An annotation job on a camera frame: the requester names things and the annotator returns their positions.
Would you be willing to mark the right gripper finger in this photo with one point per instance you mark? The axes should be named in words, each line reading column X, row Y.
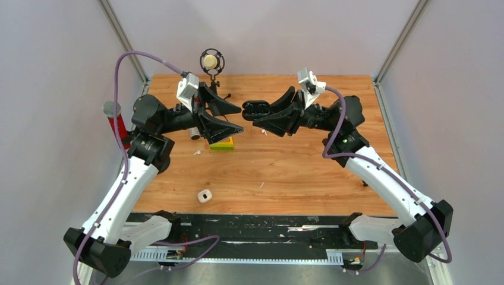
column 277, row 123
column 284, row 101

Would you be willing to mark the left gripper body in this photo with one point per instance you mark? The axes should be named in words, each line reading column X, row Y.
column 195, row 117

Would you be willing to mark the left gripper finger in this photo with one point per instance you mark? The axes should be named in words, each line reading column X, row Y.
column 219, row 130
column 215, row 103

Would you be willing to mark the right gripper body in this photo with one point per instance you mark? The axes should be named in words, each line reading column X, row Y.
column 309, row 118

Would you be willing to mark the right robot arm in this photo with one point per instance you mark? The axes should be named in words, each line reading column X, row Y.
column 420, row 224

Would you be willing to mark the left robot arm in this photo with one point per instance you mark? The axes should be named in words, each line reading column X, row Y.
column 102, row 242

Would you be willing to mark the white earbud case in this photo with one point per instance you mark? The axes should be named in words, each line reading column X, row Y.
column 204, row 196

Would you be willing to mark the silver glitter microphone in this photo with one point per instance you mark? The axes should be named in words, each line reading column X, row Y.
column 194, row 133

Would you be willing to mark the yellow green triangle toy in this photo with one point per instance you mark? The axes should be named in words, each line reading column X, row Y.
column 225, row 145

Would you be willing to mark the black tripod stand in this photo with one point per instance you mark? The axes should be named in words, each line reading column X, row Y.
column 215, row 84

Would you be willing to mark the cream microphone in shockmount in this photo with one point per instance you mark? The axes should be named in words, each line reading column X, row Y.
column 212, row 61

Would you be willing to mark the red glitter microphone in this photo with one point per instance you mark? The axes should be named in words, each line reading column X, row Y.
column 114, row 116

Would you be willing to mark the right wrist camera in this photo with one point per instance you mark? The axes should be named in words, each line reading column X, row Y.
column 311, row 87

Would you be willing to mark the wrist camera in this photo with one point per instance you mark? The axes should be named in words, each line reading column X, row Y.
column 187, row 90
column 311, row 87

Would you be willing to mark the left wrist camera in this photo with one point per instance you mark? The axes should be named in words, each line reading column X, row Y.
column 187, row 90

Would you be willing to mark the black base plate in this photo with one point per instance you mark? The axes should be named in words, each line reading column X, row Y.
column 269, row 237

